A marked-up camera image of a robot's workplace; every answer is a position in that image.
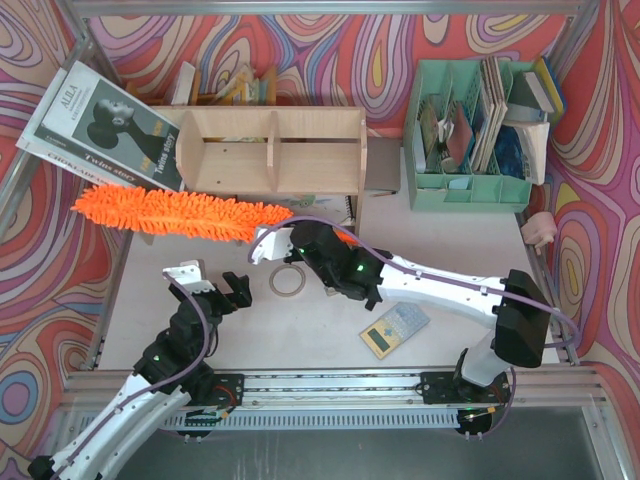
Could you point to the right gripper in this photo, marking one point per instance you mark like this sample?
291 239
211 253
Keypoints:
304 239

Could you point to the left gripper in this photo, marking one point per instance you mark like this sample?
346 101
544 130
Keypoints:
220 295

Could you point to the clear tape roll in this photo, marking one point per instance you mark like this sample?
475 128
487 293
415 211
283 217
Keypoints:
287 281

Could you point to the gold grey calculator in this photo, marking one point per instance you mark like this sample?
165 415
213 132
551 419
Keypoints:
394 328

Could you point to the orange microfiber duster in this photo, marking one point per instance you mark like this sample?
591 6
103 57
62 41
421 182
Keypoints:
162 212

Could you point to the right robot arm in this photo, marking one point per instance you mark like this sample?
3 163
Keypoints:
512 308

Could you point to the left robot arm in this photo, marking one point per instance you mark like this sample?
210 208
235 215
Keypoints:
172 373

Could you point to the wooden bookshelf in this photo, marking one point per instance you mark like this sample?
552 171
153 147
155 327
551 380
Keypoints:
235 152

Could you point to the spiral drawing notebook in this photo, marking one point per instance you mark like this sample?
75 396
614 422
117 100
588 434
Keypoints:
336 208

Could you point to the pencil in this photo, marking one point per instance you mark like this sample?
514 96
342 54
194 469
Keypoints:
382 194

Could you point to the red notebook in organizer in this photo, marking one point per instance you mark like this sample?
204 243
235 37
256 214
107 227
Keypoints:
461 134

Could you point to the green desk organizer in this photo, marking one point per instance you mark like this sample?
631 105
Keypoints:
435 181

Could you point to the pink tape dispenser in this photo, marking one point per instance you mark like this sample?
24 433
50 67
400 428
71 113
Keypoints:
539 230

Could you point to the books behind shelf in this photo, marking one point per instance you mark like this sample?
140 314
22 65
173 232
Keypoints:
244 87

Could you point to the stack of thin books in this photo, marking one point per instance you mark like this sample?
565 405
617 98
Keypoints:
490 111

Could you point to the white book under Twins story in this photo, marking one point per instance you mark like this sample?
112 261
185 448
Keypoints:
54 154

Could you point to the blue yellow book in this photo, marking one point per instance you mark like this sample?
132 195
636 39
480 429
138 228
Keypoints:
542 67

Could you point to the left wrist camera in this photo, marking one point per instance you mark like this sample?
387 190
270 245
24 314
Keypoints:
191 276

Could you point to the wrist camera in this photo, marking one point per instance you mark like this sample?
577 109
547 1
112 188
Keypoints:
191 276
270 245

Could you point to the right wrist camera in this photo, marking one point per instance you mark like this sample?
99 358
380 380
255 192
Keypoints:
270 245

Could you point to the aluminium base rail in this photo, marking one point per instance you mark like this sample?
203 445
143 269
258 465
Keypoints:
554 385

